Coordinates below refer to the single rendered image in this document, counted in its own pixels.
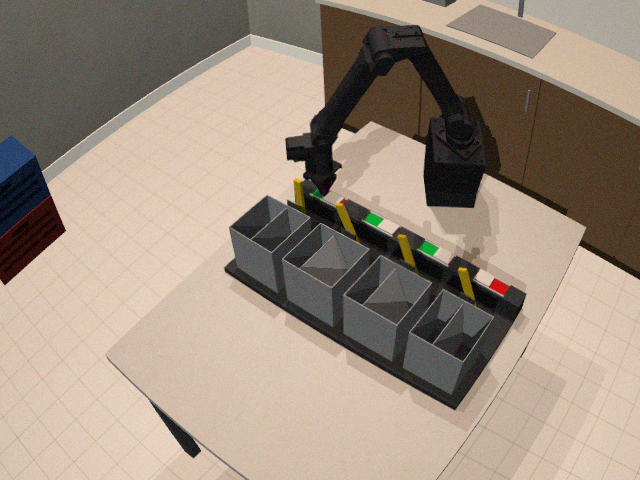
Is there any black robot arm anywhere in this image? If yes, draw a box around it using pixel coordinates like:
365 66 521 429
285 25 481 175

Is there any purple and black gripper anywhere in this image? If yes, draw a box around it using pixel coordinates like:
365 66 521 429
303 156 342 196

